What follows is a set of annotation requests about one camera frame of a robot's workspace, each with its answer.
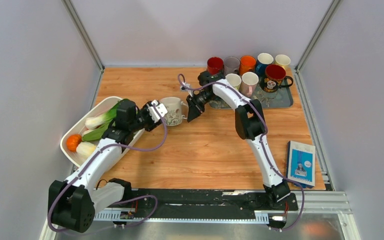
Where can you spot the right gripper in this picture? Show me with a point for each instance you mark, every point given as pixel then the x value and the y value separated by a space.
pixel 195 107

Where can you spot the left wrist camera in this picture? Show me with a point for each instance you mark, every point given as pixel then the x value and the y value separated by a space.
pixel 157 110

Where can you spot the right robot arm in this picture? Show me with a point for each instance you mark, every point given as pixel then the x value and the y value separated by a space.
pixel 250 125

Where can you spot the green leafy vegetable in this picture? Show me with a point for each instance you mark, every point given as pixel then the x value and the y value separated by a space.
pixel 95 134

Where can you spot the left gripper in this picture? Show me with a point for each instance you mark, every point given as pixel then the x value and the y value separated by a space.
pixel 152 124

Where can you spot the red mug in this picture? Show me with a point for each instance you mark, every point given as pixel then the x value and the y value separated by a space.
pixel 215 65

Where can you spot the pink faceted mug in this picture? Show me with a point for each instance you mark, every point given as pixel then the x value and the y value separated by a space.
pixel 248 84

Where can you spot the light green faceted mug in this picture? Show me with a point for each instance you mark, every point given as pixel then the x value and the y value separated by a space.
pixel 234 80

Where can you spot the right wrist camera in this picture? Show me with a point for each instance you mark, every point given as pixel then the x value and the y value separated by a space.
pixel 185 87

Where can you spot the small orange pumpkin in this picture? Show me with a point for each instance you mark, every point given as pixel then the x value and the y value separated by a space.
pixel 73 141

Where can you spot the cream white mug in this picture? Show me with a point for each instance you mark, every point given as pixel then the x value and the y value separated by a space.
pixel 174 106

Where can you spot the floral blue tray mat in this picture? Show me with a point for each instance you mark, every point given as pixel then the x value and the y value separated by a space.
pixel 282 98

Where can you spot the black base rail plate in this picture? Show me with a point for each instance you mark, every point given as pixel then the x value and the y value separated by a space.
pixel 198 205

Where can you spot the lilac grey mug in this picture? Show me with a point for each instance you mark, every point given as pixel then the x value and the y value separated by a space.
pixel 231 65

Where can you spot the yellow mug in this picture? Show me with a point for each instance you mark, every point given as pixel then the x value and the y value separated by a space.
pixel 282 60

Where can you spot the black mug with gold rim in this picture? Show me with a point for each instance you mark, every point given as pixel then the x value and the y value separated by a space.
pixel 275 77

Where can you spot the bok choy vegetable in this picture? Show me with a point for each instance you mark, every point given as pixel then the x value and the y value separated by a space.
pixel 104 116

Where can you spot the orange mug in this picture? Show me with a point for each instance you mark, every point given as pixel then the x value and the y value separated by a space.
pixel 247 64

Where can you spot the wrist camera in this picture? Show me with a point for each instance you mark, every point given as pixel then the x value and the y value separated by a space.
pixel 185 87
pixel 157 110

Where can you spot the navy blue mug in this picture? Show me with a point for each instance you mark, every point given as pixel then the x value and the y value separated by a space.
pixel 263 60

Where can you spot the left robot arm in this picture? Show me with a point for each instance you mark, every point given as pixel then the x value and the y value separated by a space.
pixel 73 202

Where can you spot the blue and white box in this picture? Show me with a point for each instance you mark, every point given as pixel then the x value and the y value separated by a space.
pixel 301 164

